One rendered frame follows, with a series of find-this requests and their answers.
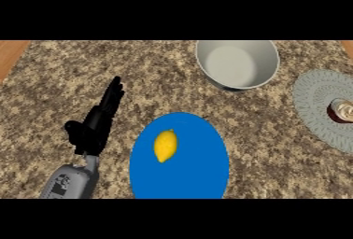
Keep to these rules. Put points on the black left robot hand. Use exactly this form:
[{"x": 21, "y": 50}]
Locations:
[{"x": 96, "y": 124}]

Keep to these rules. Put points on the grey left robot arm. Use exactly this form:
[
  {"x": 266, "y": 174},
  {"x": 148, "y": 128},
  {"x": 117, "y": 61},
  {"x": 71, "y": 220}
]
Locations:
[{"x": 68, "y": 182}]

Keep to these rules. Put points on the yellow tomato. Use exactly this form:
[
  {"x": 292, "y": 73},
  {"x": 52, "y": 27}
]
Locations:
[{"x": 165, "y": 146}]

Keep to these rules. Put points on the blue plate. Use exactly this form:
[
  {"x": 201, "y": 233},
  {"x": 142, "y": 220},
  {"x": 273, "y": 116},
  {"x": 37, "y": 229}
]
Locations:
[{"x": 183, "y": 168}]

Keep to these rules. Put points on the white bowl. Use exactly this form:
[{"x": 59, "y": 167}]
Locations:
[{"x": 236, "y": 63}]

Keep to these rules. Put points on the grey round placemat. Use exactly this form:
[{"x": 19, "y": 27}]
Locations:
[{"x": 316, "y": 105}]

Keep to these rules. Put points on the dark red can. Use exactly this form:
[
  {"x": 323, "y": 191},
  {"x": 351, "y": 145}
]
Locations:
[{"x": 341, "y": 111}]

